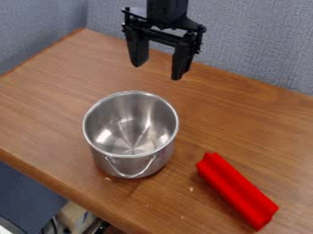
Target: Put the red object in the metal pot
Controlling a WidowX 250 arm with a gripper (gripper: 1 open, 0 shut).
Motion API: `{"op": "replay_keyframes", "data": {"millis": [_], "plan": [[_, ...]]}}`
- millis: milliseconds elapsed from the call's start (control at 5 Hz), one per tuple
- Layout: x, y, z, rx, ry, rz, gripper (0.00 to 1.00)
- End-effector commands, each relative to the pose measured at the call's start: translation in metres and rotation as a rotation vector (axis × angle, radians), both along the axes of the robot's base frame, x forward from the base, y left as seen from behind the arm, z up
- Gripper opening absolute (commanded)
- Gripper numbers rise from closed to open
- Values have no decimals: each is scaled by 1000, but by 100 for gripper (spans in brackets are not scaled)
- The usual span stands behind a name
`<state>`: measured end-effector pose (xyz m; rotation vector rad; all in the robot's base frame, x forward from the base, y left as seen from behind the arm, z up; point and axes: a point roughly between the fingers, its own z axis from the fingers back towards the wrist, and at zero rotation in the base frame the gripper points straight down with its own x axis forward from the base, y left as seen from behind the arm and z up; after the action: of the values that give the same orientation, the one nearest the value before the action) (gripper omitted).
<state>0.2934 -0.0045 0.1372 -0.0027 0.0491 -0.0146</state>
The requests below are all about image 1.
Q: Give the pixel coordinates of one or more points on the metal pot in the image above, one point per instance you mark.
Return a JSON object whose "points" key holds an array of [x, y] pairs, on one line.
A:
{"points": [[130, 128]]}

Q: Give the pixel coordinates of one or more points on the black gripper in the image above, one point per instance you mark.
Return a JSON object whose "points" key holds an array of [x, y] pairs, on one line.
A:
{"points": [[164, 14]]}

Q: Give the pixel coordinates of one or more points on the red block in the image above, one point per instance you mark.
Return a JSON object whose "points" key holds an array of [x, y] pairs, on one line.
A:
{"points": [[256, 207]]}

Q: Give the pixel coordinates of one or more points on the beige box under table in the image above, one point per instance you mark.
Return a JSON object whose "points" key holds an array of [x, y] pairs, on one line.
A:
{"points": [[77, 218]]}

